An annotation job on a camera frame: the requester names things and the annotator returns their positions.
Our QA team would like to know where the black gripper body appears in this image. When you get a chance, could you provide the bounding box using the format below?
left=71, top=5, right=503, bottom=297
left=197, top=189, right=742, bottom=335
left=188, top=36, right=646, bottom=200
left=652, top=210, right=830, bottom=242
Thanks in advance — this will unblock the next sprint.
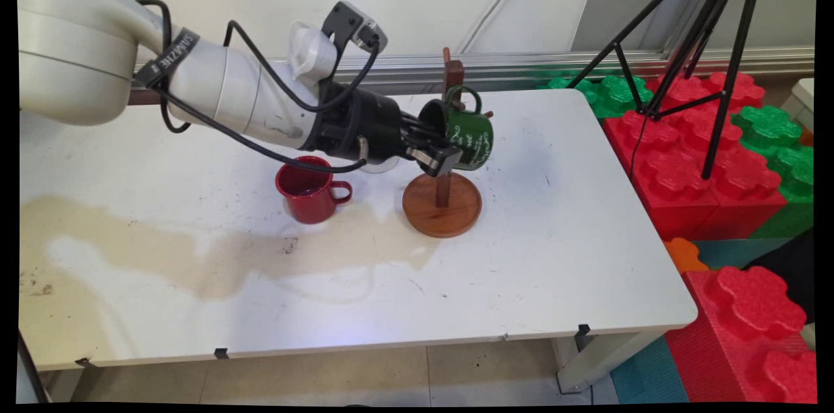
left=306, top=84, right=409, bottom=164

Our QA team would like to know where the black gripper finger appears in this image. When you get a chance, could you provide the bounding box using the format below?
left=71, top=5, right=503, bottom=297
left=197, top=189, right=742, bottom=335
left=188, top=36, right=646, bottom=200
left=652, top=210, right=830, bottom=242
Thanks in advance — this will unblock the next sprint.
left=405, top=143, right=465, bottom=178
left=401, top=112, right=450, bottom=140

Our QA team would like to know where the green enamel mug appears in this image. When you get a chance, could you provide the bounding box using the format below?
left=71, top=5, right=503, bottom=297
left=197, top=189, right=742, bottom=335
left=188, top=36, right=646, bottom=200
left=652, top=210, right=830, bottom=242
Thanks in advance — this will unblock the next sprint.
left=418, top=85, right=495, bottom=171

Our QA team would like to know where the white enamel mug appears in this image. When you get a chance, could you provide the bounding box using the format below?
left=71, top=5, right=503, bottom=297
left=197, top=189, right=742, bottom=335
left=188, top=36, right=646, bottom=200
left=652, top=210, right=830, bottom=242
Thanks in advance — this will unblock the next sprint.
left=358, top=156, right=401, bottom=174

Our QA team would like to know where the wooden mug tree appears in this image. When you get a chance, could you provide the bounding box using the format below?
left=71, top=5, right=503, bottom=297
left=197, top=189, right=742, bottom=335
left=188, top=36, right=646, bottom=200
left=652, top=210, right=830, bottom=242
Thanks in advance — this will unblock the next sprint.
left=402, top=47, right=483, bottom=239

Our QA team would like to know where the white ribbed sensor housing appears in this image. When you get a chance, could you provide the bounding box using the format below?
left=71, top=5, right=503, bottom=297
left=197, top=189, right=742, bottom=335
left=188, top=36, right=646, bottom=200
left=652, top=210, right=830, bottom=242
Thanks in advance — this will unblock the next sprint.
left=288, top=21, right=339, bottom=83

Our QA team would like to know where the red enamel mug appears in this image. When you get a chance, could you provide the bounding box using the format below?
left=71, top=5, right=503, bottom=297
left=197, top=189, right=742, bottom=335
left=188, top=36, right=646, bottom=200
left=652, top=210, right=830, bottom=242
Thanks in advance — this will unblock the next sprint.
left=275, top=156, right=353, bottom=225

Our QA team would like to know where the green foam block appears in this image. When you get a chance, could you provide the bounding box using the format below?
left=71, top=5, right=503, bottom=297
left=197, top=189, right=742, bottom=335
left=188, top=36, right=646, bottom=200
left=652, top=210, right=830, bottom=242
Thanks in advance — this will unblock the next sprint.
left=539, top=74, right=654, bottom=119
left=730, top=105, right=815, bottom=239

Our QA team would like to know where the large red foam block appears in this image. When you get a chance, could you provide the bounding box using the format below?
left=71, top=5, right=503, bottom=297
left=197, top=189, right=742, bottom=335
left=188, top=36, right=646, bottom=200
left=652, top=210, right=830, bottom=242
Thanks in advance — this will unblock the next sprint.
left=665, top=266, right=817, bottom=404
left=603, top=71, right=787, bottom=242

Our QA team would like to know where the orange foam block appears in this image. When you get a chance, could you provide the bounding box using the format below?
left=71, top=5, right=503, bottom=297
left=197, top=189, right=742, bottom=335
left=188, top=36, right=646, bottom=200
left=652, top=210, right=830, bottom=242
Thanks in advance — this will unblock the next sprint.
left=665, top=237, right=710, bottom=274

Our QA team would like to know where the teal foam block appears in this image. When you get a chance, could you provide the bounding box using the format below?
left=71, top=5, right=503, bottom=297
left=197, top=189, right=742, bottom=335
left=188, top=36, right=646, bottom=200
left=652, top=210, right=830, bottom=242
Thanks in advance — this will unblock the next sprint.
left=609, top=335, right=690, bottom=405
left=692, top=237, right=794, bottom=270

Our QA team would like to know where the black tripod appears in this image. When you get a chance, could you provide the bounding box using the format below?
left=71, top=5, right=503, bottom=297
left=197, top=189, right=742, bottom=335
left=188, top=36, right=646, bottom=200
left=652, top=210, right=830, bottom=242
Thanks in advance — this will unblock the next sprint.
left=567, top=0, right=769, bottom=180

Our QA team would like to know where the white box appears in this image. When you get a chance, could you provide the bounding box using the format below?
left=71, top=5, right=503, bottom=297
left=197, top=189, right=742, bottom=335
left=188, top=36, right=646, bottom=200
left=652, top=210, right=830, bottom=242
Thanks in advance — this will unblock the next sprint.
left=780, top=78, right=815, bottom=134

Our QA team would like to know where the black cable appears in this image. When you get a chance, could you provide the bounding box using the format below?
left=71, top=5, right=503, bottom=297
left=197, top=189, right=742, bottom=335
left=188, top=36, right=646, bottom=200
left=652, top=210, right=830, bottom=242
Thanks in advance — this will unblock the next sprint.
left=224, top=20, right=381, bottom=113
left=134, top=0, right=369, bottom=174

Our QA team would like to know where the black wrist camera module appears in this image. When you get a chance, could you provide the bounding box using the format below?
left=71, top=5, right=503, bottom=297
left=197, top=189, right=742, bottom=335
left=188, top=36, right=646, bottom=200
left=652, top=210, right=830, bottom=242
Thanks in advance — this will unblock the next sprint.
left=321, top=1, right=389, bottom=54

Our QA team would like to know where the aluminium wall rail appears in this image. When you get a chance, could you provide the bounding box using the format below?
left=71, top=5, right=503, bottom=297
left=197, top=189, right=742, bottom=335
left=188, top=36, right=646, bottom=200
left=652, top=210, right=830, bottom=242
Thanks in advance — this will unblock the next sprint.
left=127, top=47, right=815, bottom=104

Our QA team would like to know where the white wall cable duct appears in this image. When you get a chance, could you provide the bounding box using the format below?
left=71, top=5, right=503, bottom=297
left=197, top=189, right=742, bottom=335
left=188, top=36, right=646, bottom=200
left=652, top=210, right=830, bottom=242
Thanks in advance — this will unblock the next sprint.
left=456, top=0, right=541, bottom=54

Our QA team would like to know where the black velcro strap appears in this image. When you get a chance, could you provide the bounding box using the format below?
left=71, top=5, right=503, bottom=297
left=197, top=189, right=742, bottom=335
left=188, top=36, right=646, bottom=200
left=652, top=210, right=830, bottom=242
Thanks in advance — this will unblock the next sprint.
left=134, top=29, right=201, bottom=89

